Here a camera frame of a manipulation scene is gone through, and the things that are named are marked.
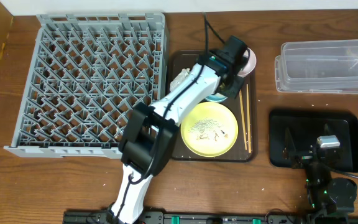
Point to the grey plastic dish rack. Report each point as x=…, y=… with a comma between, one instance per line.
x=86, y=75

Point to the light blue bowl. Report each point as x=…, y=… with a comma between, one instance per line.
x=217, y=98

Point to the black plastic tray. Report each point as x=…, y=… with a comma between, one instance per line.
x=306, y=126

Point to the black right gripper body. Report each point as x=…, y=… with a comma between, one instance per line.
x=305, y=157

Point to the crumpled white wrapper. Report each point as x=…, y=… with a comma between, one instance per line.
x=179, y=78

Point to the plain wooden chopstick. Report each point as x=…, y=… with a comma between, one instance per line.
x=248, y=120

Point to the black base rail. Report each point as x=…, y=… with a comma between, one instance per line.
x=181, y=218

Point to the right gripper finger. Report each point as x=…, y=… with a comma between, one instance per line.
x=289, y=151
x=327, y=130

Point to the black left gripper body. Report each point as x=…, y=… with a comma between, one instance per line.
x=234, y=86

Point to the clear plastic container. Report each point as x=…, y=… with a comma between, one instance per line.
x=325, y=66

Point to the pink bowl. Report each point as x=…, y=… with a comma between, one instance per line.
x=250, y=56

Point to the dark brown serving tray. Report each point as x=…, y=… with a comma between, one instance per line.
x=186, y=59

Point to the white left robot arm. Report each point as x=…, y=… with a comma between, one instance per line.
x=151, y=131

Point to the yellow plate with crumbs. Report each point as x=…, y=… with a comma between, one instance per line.
x=209, y=130

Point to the patterned wooden chopstick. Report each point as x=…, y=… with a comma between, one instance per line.
x=243, y=120

